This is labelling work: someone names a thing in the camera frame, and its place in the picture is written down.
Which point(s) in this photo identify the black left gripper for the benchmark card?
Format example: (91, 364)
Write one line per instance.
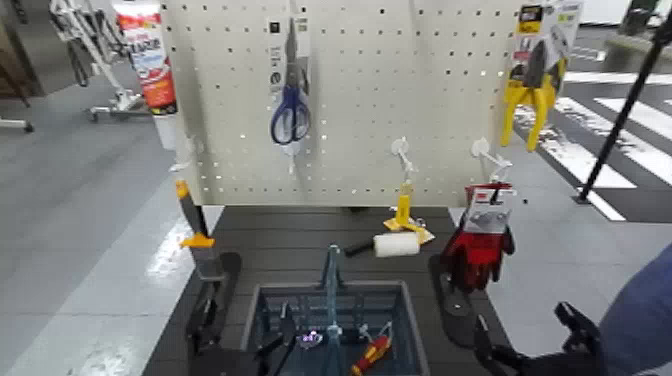
(220, 365)

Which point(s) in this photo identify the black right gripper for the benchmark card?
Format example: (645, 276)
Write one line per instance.
(551, 366)

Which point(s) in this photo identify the red gloves with card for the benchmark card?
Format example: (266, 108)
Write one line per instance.
(475, 257)

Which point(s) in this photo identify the blue grey plastic crate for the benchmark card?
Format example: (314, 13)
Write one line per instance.
(367, 288)

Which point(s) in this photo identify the black oval pegboard foot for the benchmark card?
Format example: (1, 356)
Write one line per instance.
(232, 262)
(456, 320)

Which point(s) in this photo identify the small shiny metal item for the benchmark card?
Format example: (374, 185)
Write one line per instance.
(310, 339)

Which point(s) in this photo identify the orange black bar clamp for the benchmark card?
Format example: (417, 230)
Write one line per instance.
(198, 241)

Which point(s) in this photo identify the red yellow screwdriver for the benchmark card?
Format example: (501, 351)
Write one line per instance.
(374, 353)

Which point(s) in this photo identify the white paint roller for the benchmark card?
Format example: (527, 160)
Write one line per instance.
(396, 244)

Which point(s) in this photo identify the white pegboard hook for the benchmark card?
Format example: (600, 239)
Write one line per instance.
(400, 147)
(290, 149)
(480, 148)
(186, 149)

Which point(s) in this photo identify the blue scissors in package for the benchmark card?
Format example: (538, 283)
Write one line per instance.
(288, 105)

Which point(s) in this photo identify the black tripod pole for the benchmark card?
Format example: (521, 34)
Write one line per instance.
(619, 123)

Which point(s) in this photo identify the yellow pliers in package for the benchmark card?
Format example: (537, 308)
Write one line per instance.
(530, 94)

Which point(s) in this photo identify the white wheeled stand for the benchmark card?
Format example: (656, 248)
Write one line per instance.
(123, 100)

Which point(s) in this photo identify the beige metal pegboard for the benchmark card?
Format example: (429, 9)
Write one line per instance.
(367, 78)

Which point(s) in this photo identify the red white sealant tube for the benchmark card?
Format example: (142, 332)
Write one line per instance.
(149, 63)

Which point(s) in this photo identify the white stand leg with wheel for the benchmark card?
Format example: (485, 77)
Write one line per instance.
(16, 124)

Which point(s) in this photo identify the grey background block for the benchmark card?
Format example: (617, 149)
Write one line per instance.
(635, 52)

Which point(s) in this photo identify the brown wooden cabinet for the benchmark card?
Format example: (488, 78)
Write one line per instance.
(16, 47)

